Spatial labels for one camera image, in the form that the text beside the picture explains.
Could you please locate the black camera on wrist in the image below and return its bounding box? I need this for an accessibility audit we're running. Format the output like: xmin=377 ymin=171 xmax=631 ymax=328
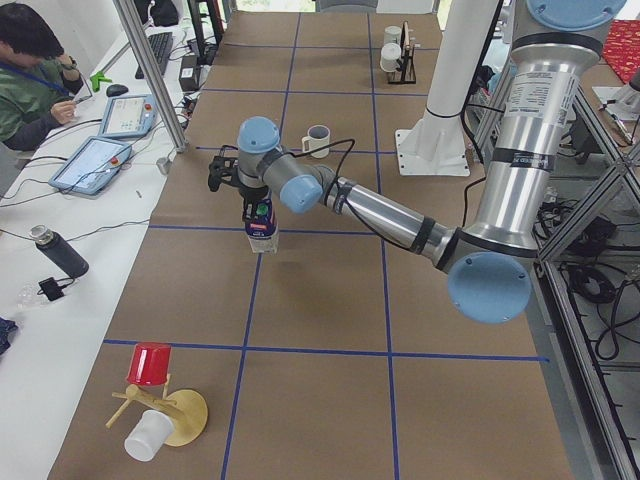
xmin=208 ymin=145 xmax=241 ymax=192

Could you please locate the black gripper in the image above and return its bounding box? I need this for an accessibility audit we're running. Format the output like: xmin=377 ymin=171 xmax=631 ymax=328
xmin=238 ymin=183 xmax=270 ymax=222

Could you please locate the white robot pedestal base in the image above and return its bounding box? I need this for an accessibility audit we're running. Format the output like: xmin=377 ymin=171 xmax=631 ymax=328
xmin=395 ymin=0 xmax=502 ymax=177

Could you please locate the black keyboard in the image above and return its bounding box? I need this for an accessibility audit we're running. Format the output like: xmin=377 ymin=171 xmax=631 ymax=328
xmin=147 ymin=32 xmax=173 ymax=75

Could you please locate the teach pendant tablet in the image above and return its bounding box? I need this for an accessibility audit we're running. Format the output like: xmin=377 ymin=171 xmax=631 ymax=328
xmin=48 ymin=136 xmax=132 ymax=196
xmin=98 ymin=94 xmax=156 ymax=139

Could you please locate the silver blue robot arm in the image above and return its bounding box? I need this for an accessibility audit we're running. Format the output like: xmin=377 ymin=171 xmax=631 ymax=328
xmin=231 ymin=1 xmax=622 ymax=323

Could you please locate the red cup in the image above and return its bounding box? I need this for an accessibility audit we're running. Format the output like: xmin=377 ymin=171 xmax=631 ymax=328
xmin=126 ymin=342 xmax=172 ymax=386

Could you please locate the white mug dark interior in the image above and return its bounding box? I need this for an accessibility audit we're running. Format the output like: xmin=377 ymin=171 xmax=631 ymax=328
xmin=301 ymin=125 xmax=331 ymax=159

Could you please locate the lower teach pendant tablet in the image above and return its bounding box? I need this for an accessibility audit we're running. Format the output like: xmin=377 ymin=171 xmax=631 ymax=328
xmin=48 ymin=136 xmax=132 ymax=196

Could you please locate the wooden mug tree stand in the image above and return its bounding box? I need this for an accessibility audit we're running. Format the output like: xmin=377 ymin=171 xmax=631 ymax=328
xmin=105 ymin=374 xmax=208 ymax=447

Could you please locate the aluminium frame post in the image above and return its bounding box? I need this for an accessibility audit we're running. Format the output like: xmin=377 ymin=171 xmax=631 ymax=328
xmin=113 ymin=0 xmax=187 ymax=153

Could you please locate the blue white milk carton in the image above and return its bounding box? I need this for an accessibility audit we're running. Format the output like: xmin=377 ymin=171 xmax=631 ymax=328
xmin=244 ymin=197 xmax=279 ymax=254

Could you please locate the person in green shirt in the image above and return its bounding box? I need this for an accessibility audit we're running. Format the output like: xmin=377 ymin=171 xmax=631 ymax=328
xmin=1 ymin=2 xmax=83 ymax=151

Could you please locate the black water bottle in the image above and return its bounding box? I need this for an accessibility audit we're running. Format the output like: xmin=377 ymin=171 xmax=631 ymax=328
xmin=30 ymin=225 xmax=89 ymax=278

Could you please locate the black computer mouse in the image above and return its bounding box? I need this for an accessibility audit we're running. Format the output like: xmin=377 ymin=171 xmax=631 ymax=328
xmin=106 ymin=84 xmax=129 ymax=98

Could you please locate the upper teach pendant tablet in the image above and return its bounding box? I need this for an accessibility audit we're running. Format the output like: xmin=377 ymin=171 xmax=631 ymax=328
xmin=98 ymin=94 xmax=156 ymax=139

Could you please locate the white upturned mug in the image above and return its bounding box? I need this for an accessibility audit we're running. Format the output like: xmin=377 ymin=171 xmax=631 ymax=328
xmin=379 ymin=42 xmax=402 ymax=73

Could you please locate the black wire mug rack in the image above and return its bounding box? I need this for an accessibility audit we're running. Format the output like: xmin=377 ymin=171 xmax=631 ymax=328
xmin=385 ymin=21 xmax=416 ymax=84

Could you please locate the white mug with lettering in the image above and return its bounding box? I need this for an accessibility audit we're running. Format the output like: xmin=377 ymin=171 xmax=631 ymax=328
xmin=383 ymin=25 xmax=403 ymax=45

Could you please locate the white plastic cup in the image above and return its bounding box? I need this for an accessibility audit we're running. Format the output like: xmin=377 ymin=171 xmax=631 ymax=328
xmin=124 ymin=409 xmax=175 ymax=462

